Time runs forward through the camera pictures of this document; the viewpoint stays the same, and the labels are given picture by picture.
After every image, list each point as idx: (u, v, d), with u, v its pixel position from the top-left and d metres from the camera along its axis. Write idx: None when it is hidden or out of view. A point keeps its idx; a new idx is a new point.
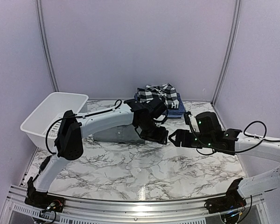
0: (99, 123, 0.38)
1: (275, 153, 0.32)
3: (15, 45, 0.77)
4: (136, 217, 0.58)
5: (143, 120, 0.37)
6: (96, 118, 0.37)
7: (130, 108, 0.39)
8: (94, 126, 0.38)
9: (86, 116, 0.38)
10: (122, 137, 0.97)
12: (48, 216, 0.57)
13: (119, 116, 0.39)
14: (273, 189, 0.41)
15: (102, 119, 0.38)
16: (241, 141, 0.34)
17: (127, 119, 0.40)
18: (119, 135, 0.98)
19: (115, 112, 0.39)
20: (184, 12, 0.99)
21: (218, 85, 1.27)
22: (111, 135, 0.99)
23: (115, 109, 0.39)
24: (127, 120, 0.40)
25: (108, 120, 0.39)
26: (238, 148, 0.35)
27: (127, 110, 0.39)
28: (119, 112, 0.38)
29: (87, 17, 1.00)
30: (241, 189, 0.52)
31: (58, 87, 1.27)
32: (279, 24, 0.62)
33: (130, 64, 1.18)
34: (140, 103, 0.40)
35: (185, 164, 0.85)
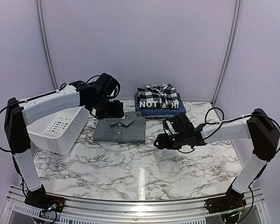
0: (43, 107, 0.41)
1: (236, 128, 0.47)
3: (14, 45, 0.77)
4: (136, 217, 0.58)
5: (91, 97, 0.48)
6: (38, 101, 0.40)
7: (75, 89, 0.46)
8: (38, 109, 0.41)
9: (29, 102, 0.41)
10: (122, 137, 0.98)
12: (48, 216, 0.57)
13: (64, 96, 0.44)
14: (255, 172, 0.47)
15: (46, 101, 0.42)
16: (206, 129, 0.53)
17: (72, 101, 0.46)
18: (119, 135, 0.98)
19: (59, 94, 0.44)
20: (184, 11, 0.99)
21: (218, 85, 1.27)
22: (111, 135, 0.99)
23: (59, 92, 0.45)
24: (73, 101, 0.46)
25: (54, 103, 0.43)
26: (205, 135, 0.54)
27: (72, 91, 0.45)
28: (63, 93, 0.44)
29: (87, 16, 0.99)
30: (235, 185, 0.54)
31: (58, 87, 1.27)
32: (279, 24, 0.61)
33: (130, 64, 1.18)
34: (84, 84, 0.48)
35: (185, 164, 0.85)
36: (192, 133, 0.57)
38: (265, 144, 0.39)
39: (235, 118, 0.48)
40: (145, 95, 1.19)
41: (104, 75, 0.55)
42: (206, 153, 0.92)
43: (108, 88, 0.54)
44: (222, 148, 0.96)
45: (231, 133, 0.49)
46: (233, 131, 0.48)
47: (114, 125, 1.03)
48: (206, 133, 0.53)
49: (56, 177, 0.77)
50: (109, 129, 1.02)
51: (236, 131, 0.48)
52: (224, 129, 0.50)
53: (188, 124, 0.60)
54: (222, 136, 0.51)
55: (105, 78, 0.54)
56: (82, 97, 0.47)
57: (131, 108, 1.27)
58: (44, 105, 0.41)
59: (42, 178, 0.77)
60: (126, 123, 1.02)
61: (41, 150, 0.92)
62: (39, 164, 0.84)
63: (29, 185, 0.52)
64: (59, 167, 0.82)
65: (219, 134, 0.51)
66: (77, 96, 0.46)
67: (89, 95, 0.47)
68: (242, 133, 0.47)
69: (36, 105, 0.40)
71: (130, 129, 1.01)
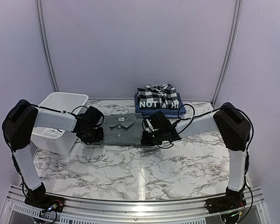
0: (49, 117, 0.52)
1: (204, 121, 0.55)
3: (15, 45, 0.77)
4: (136, 217, 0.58)
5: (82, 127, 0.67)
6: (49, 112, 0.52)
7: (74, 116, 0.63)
8: (44, 117, 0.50)
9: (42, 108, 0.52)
10: (122, 140, 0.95)
12: (48, 216, 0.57)
13: (66, 118, 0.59)
14: (242, 165, 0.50)
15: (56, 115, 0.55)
16: (179, 124, 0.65)
17: (67, 123, 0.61)
18: (120, 138, 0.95)
19: (63, 115, 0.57)
20: (184, 12, 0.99)
21: (218, 85, 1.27)
22: (112, 137, 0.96)
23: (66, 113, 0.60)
24: (68, 123, 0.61)
25: (56, 119, 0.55)
26: (178, 130, 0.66)
27: (72, 117, 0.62)
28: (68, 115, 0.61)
29: (87, 16, 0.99)
30: (232, 185, 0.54)
31: (58, 87, 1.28)
32: None
33: (130, 64, 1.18)
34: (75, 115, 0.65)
35: (185, 164, 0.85)
36: (168, 129, 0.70)
38: (234, 137, 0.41)
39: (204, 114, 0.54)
40: (145, 95, 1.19)
41: (92, 108, 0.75)
42: (206, 153, 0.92)
43: (95, 119, 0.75)
44: (222, 147, 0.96)
45: (200, 127, 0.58)
46: (202, 124, 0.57)
47: (114, 127, 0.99)
48: (180, 128, 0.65)
49: (56, 177, 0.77)
50: (108, 131, 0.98)
51: (206, 123, 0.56)
52: (195, 123, 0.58)
53: (164, 122, 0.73)
54: (194, 129, 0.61)
55: (93, 110, 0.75)
56: (75, 126, 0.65)
57: (131, 108, 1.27)
58: (51, 116, 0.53)
59: (42, 178, 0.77)
60: (126, 125, 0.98)
61: (41, 150, 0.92)
62: (39, 164, 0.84)
63: (29, 183, 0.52)
64: (59, 167, 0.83)
65: (191, 128, 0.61)
66: (74, 122, 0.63)
67: (81, 125, 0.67)
68: (208, 125, 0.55)
69: (46, 113, 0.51)
71: (130, 131, 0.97)
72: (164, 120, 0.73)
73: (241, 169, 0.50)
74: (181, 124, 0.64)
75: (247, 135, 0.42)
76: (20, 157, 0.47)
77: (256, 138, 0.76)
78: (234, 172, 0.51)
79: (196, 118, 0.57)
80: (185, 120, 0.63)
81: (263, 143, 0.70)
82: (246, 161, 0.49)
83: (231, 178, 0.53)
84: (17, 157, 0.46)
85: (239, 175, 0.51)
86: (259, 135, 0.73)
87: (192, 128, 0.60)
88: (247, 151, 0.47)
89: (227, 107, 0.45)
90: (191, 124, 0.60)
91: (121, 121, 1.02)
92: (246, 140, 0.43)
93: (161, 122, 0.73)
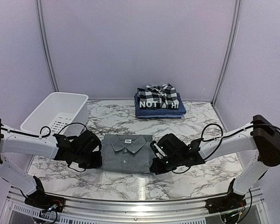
0: (18, 144, 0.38)
1: (238, 141, 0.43)
3: (15, 45, 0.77)
4: (136, 217, 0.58)
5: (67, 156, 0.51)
6: (20, 137, 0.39)
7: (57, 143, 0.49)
8: (11, 146, 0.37)
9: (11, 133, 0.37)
10: (128, 166, 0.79)
12: (48, 216, 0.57)
13: (43, 145, 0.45)
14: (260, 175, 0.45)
15: (27, 141, 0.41)
16: (205, 148, 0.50)
17: (45, 151, 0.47)
18: (125, 165, 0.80)
19: (40, 141, 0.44)
20: (184, 12, 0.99)
21: (218, 85, 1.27)
22: (115, 164, 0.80)
23: (42, 137, 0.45)
24: (45, 151, 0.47)
25: (30, 146, 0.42)
26: (204, 155, 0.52)
27: (52, 144, 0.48)
28: (45, 141, 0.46)
29: (87, 16, 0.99)
30: (237, 189, 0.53)
31: (58, 87, 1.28)
32: (279, 24, 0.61)
33: (130, 64, 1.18)
34: (66, 140, 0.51)
35: (185, 164, 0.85)
36: (190, 155, 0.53)
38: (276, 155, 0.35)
39: (237, 133, 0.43)
40: (145, 95, 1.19)
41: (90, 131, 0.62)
42: None
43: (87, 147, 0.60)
44: None
45: (233, 148, 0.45)
46: (236, 145, 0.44)
47: (119, 151, 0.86)
48: (206, 152, 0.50)
49: (56, 177, 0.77)
50: (113, 157, 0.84)
51: (239, 145, 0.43)
52: (225, 144, 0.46)
53: (180, 146, 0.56)
54: (225, 151, 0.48)
55: (90, 134, 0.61)
56: (59, 154, 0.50)
57: (131, 108, 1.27)
58: (21, 143, 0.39)
59: (42, 177, 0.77)
60: (133, 150, 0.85)
61: None
62: (39, 164, 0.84)
63: (24, 189, 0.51)
64: (59, 167, 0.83)
65: (219, 150, 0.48)
66: (54, 150, 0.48)
67: (66, 153, 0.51)
68: (247, 145, 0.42)
69: (16, 139, 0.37)
71: (137, 159, 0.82)
72: (179, 144, 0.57)
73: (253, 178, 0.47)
74: (206, 148, 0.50)
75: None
76: (4, 169, 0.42)
77: None
78: (248, 178, 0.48)
79: (226, 139, 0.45)
80: (211, 141, 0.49)
81: None
82: (262, 173, 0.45)
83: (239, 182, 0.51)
84: None
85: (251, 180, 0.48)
86: None
87: (225, 150, 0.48)
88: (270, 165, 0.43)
89: (263, 124, 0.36)
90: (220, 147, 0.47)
91: (128, 144, 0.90)
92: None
93: (178, 148, 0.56)
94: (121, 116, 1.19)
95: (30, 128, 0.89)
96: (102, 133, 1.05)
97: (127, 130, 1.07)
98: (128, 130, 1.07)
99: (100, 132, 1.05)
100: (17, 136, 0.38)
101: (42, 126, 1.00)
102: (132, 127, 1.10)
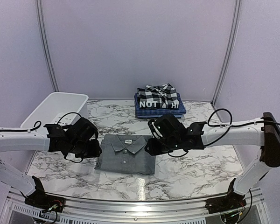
0: (7, 143, 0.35)
1: (247, 135, 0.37)
3: (14, 45, 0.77)
4: (136, 217, 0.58)
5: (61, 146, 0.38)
6: (8, 136, 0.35)
7: (47, 134, 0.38)
8: (0, 145, 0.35)
9: None
10: (128, 168, 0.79)
12: (49, 216, 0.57)
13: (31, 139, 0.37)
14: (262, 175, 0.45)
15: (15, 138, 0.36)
16: (209, 133, 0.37)
17: (37, 144, 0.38)
18: (125, 166, 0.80)
19: (29, 135, 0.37)
20: (184, 12, 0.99)
21: (218, 85, 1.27)
22: (115, 164, 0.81)
23: (32, 130, 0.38)
24: (38, 144, 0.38)
25: (20, 143, 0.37)
26: (206, 140, 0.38)
27: (42, 136, 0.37)
28: (34, 135, 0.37)
29: (87, 16, 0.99)
30: (236, 188, 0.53)
31: (58, 87, 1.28)
32: (279, 24, 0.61)
33: (130, 64, 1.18)
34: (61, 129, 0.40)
35: (185, 164, 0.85)
36: (189, 136, 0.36)
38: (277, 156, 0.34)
39: (245, 124, 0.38)
40: (145, 95, 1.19)
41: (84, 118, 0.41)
42: (206, 153, 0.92)
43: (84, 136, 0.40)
44: (222, 148, 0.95)
45: (238, 139, 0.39)
46: (241, 138, 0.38)
47: (119, 152, 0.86)
48: (209, 138, 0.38)
49: (56, 177, 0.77)
50: (113, 157, 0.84)
51: (246, 138, 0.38)
52: (230, 135, 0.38)
53: (179, 127, 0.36)
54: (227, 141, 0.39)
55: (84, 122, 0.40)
56: (52, 144, 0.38)
57: (131, 108, 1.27)
58: (9, 142, 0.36)
59: (42, 177, 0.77)
60: (134, 151, 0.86)
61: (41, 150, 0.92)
62: (39, 164, 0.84)
63: (24, 189, 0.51)
64: (59, 167, 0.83)
65: (224, 140, 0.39)
66: (46, 142, 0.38)
67: (60, 143, 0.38)
68: (252, 139, 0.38)
69: (3, 138, 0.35)
71: (137, 160, 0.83)
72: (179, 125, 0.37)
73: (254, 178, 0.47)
74: (212, 134, 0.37)
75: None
76: (2, 171, 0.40)
77: None
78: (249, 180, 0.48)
79: (235, 128, 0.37)
80: (216, 126, 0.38)
81: None
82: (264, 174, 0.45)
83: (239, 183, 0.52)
84: None
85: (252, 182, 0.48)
86: None
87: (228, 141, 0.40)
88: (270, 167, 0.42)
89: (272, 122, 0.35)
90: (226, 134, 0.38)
91: (128, 144, 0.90)
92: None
93: (177, 128, 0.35)
94: (121, 116, 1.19)
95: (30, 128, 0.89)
96: (102, 133, 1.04)
97: (127, 130, 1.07)
98: (128, 130, 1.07)
99: (100, 132, 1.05)
100: (4, 135, 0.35)
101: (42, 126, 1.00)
102: (132, 127, 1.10)
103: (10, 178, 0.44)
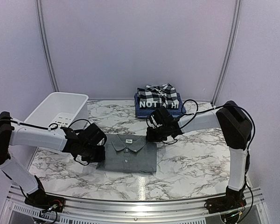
0: (29, 136, 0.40)
1: (206, 117, 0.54)
3: (15, 45, 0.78)
4: (136, 217, 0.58)
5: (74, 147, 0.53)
6: (30, 130, 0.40)
7: (65, 135, 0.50)
8: (22, 137, 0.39)
9: (21, 125, 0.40)
10: (129, 166, 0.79)
12: (49, 216, 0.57)
13: (52, 137, 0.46)
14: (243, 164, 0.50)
15: (37, 134, 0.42)
16: (184, 119, 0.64)
17: (54, 143, 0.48)
18: (127, 165, 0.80)
19: (49, 132, 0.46)
20: (184, 12, 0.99)
21: (218, 85, 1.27)
22: (116, 164, 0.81)
23: (51, 129, 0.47)
24: (54, 143, 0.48)
25: (39, 138, 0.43)
26: (181, 124, 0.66)
27: (61, 136, 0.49)
28: (53, 133, 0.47)
29: (87, 16, 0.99)
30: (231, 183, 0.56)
31: (58, 87, 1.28)
32: None
33: (130, 64, 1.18)
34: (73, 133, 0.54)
35: (185, 164, 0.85)
36: (171, 123, 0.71)
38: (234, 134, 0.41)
39: (207, 110, 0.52)
40: (145, 95, 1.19)
41: (94, 126, 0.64)
42: (206, 153, 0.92)
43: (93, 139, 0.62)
44: (222, 148, 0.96)
45: (202, 123, 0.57)
46: (204, 121, 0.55)
47: (120, 151, 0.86)
48: (182, 123, 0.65)
49: (56, 177, 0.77)
50: (115, 156, 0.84)
51: (207, 121, 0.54)
52: (196, 119, 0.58)
53: (167, 117, 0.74)
54: (196, 125, 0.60)
55: (94, 129, 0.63)
56: (67, 145, 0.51)
57: (131, 108, 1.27)
58: (31, 136, 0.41)
59: (42, 177, 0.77)
60: (135, 150, 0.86)
61: (41, 150, 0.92)
62: (39, 164, 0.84)
63: (25, 188, 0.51)
64: (59, 167, 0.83)
65: (192, 123, 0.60)
66: (63, 142, 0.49)
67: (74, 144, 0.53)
68: (212, 121, 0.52)
69: (26, 131, 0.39)
71: (139, 158, 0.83)
72: (167, 116, 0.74)
73: (241, 169, 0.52)
74: (184, 119, 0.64)
75: (248, 133, 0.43)
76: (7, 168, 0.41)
77: (255, 138, 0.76)
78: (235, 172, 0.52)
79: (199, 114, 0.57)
80: (188, 115, 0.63)
81: (262, 144, 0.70)
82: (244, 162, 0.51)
83: (230, 178, 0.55)
84: (3, 167, 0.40)
85: (239, 174, 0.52)
86: (259, 136, 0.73)
87: (196, 124, 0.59)
88: (246, 150, 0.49)
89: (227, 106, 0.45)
90: (192, 120, 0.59)
91: (129, 143, 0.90)
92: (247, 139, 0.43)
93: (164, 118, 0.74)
94: (121, 116, 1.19)
95: None
96: None
97: (127, 130, 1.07)
98: (128, 130, 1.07)
99: None
100: (26, 129, 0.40)
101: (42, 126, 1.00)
102: (132, 127, 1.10)
103: (16, 175, 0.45)
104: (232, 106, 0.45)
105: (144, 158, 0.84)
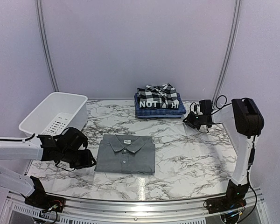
0: (5, 151, 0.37)
1: (227, 110, 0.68)
3: (14, 45, 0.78)
4: (136, 217, 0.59)
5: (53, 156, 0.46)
6: (4, 145, 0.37)
7: (41, 144, 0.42)
8: None
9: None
10: (128, 167, 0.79)
12: (48, 216, 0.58)
13: (25, 149, 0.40)
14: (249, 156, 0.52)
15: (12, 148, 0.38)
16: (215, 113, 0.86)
17: (30, 153, 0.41)
18: (126, 166, 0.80)
19: (22, 144, 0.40)
20: (184, 11, 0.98)
21: (218, 85, 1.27)
22: (115, 164, 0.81)
23: (24, 141, 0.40)
24: (30, 153, 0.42)
25: (15, 151, 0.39)
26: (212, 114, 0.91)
27: (37, 145, 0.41)
28: (28, 144, 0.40)
29: (87, 16, 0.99)
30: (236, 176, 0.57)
31: (58, 87, 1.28)
32: None
33: (130, 64, 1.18)
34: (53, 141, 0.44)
35: (185, 164, 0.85)
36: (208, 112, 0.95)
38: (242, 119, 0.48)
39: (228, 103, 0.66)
40: (145, 95, 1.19)
41: (72, 129, 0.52)
42: (206, 153, 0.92)
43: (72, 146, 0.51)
44: (222, 148, 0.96)
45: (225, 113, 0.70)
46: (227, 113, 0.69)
47: (119, 151, 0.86)
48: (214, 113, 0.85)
49: (56, 177, 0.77)
50: (113, 157, 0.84)
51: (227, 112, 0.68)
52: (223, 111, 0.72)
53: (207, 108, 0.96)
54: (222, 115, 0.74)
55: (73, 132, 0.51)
56: (45, 155, 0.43)
57: (131, 108, 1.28)
58: (7, 150, 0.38)
59: (42, 177, 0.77)
60: (133, 150, 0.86)
61: None
62: (39, 164, 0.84)
63: (23, 191, 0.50)
64: (59, 167, 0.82)
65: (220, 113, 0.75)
66: (39, 152, 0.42)
67: (53, 153, 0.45)
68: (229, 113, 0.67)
69: (0, 148, 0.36)
71: (137, 159, 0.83)
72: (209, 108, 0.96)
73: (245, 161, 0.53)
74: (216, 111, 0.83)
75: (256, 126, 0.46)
76: None
77: None
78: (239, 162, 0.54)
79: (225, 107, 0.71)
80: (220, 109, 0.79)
81: (262, 145, 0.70)
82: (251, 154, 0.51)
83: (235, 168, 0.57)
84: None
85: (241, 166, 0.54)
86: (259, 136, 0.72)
87: (223, 114, 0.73)
88: (253, 143, 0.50)
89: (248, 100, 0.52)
90: (219, 110, 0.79)
91: (128, 144, 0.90)
92: (254, 130, 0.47)
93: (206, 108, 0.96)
94: (121, 116, 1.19)
95: (30, 128, 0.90)
96: (102, 133, 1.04)
97: (127, 130, 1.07)
98: (128, 130, 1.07)
99: (100, 132, 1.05)
100: (0, 144, 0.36)
101: (41, 125, 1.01)
102: (132, 127, 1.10)
103: (9, 182, 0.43)
104: (249, 101, 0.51)
105: (143, 158, 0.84)
